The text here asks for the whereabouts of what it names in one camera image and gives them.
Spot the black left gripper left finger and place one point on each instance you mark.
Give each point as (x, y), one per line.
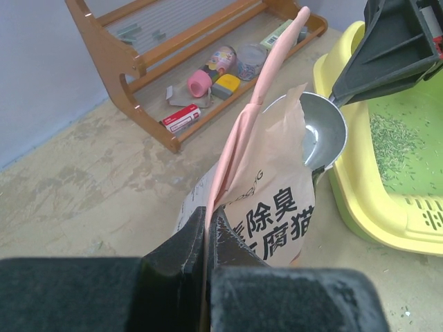
(158, 292)

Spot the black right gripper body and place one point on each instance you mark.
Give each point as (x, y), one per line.
(431, 17)

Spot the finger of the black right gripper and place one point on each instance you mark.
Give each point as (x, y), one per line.
(393, 49)

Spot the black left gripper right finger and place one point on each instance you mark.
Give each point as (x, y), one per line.
(246, 294)

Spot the silver metal scoop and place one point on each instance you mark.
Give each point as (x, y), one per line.
(324, 140)

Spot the pink cat litter bag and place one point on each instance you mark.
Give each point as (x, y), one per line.
(260, 180)

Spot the green litter pellets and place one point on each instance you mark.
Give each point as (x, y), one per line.
(396, 147)

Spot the pale green box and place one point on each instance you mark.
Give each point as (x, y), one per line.
(269, 41)

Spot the yellow green litter box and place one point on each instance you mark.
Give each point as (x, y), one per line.
(407, 216)

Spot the red white staples box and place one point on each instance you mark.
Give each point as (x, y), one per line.
(181, 119)

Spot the pink patterned bottle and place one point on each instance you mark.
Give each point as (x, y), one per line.
(219, 64)

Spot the yellow grey eraser block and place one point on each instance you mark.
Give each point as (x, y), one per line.
(225, 86)

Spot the orange wooden shelf rack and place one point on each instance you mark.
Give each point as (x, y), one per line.
(124, 71)

